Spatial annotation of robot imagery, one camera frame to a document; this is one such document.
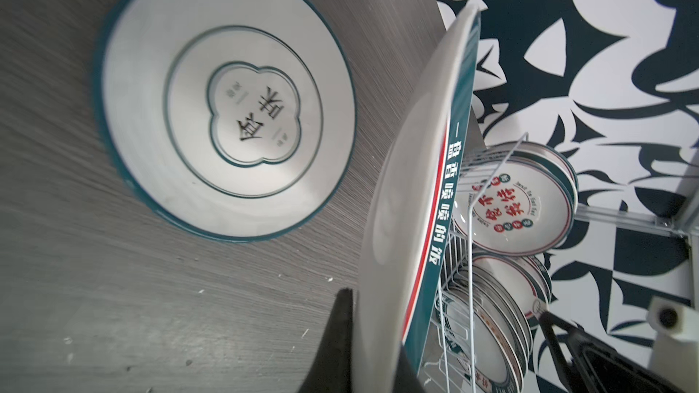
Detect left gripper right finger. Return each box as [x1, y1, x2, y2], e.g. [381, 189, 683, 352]
[392, 347, 425, 393]

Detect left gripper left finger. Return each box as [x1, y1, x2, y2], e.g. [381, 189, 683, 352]
[298, 289, 353, 393]

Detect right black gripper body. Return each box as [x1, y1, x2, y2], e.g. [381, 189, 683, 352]
[539, 311, 681, 392]

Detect white wire dish rack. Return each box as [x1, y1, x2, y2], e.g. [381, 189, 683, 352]
[417, 132, 553, 393]

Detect plate with red characters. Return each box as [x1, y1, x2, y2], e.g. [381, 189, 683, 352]
[453, 141, 579, 257]

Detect plate green rim red line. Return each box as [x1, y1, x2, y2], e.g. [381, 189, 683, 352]
[351, 3, 481, 392]

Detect white plate green quatrefoil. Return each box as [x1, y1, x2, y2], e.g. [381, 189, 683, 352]
[94, 0, 357, 242]

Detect front row plate hao shi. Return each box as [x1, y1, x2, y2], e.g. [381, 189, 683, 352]
[434, 283, 533, 392]

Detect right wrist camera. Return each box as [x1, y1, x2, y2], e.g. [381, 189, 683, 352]
[646, 296, 698, 392]

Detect aluminium frame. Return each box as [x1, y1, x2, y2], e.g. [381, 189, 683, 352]
[575, 176, 698, 309]

